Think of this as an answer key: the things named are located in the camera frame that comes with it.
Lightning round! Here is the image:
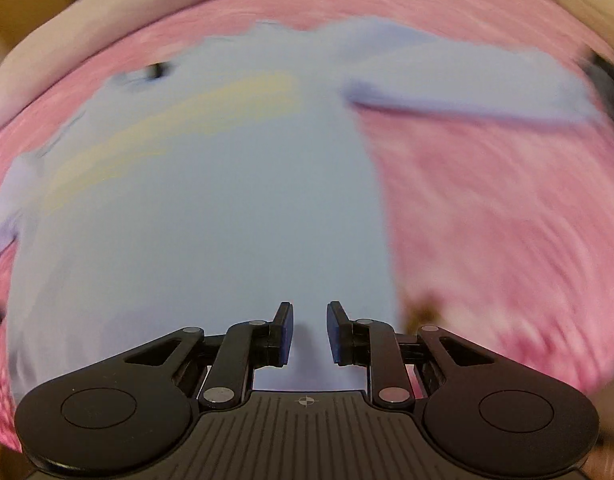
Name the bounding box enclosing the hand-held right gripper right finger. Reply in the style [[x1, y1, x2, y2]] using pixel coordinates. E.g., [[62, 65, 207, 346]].
[[327, 301, 495, 409]]

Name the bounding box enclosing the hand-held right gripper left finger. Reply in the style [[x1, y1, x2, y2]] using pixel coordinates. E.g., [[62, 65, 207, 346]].
[[124, 301, 295, 409]]

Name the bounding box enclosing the pink floral blanket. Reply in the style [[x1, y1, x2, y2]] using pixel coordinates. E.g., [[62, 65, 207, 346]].
[[0, 0, 614, 456]]

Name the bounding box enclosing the light blue shirt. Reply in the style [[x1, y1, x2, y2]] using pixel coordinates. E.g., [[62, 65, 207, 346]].
[[0, 19, 608, 393]]

